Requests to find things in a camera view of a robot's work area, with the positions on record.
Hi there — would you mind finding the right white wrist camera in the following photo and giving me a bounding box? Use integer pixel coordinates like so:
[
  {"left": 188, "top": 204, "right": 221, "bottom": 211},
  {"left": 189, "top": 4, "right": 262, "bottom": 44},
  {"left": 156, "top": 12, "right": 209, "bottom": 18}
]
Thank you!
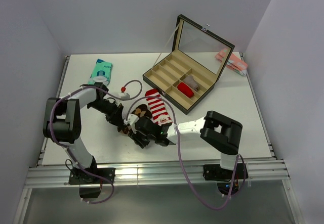
[{"left": 124, "top": 114, "right": 139, "bottom": 127}]

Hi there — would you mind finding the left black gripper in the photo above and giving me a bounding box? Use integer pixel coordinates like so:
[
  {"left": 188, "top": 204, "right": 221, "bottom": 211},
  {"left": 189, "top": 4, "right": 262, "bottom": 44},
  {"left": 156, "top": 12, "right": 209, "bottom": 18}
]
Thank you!
[{"left": 88, "top": 99, "right": 124, "bottom": 128}]

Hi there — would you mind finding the grey rolled sock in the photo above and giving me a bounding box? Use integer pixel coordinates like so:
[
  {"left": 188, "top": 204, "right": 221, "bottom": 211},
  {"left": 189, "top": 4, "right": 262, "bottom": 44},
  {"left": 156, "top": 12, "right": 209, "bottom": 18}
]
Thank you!
[{"left": 182, "top": 75, "right": 200, "bottom": 92}]

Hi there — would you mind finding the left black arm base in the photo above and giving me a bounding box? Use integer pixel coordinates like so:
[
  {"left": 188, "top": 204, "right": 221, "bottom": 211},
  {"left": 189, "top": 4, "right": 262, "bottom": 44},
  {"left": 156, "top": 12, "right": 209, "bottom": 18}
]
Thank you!
[{"left": 65, "top": 159, "right": 115, "bottom": 200}]

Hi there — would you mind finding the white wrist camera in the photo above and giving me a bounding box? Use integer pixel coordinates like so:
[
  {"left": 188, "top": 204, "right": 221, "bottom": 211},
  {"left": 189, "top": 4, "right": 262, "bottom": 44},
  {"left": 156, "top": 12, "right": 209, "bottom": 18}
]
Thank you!
[
  {"left": 124, "top": 114, "right": 139, "bottom": 127},
  {"left": 118, "top": 86, "right": 130, "bottom": 101}
]

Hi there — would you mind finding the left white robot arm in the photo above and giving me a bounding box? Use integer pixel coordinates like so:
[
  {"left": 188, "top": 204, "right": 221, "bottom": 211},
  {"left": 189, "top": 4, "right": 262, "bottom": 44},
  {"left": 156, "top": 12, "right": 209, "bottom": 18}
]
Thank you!
[{"left": 43, "top": 83, "right": 124, "bottom": 183}]

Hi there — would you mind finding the brown argyle sock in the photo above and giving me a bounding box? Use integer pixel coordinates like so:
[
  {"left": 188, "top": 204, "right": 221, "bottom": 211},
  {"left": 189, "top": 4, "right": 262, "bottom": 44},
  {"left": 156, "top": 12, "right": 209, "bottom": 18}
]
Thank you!
[{"left": 117, "top": 104, "right": 152, "bottom": 135}]

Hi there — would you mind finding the black compartment box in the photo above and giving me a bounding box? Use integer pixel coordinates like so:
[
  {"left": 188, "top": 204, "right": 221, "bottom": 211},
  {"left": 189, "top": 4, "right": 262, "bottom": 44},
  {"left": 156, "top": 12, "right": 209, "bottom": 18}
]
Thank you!
[{"left": 143, "top": 15, "right": 235, "bottom": 115}]

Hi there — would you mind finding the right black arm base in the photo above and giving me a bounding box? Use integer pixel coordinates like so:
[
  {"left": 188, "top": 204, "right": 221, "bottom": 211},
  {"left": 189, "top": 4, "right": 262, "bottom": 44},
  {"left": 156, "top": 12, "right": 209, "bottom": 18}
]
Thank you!
[{"left": 203, "top": 163, "right": 249, "bottom": 196}]

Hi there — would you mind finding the pink sock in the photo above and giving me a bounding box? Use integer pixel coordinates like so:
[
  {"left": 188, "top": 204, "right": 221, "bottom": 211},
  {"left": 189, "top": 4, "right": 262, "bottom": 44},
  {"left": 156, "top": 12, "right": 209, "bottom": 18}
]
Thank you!
[{"left": 215, "top": 49, "right": 248, "bottom": 76}]

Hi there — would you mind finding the teal green sock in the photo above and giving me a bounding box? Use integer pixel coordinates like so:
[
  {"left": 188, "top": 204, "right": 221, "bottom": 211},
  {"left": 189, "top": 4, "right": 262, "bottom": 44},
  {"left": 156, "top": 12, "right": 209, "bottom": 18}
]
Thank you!
[{"left": 88, "top": 59, "right": 113, "bottom": 86}]

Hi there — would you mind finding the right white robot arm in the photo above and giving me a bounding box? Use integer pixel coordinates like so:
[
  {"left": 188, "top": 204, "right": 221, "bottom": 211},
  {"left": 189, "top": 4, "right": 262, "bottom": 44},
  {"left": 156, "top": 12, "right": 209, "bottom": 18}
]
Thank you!
[{"left": 124, "top": 111, "right": 243, "bottom": 178}]

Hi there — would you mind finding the red rolled sock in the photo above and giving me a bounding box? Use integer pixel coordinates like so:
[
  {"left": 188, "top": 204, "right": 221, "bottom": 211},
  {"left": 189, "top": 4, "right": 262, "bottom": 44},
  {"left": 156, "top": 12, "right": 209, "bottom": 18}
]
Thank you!
[{"left": 177, "top": 82, "right": 194, "bottom": 98}]

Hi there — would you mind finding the red white striped santa sock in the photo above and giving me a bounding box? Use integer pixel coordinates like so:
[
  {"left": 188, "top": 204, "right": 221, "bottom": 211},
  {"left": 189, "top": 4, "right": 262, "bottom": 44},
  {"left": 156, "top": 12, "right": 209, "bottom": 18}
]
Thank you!
[{"left": 145, "top": 89, "right": 172, "bottom": 125}]

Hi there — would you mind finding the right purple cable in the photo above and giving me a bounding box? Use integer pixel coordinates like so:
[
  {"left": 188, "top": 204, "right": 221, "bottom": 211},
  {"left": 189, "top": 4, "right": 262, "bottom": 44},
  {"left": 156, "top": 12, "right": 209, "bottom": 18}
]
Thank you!
[{"left": 126, "top": 95, "right": 248, "bottom": 211}]

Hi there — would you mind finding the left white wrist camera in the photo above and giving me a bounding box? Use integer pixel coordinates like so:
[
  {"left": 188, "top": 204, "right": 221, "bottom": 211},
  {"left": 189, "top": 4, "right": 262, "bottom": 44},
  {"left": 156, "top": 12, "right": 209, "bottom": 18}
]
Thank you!
[{"left": 118, "top": 86, "right": 130, "bottom": 101}]

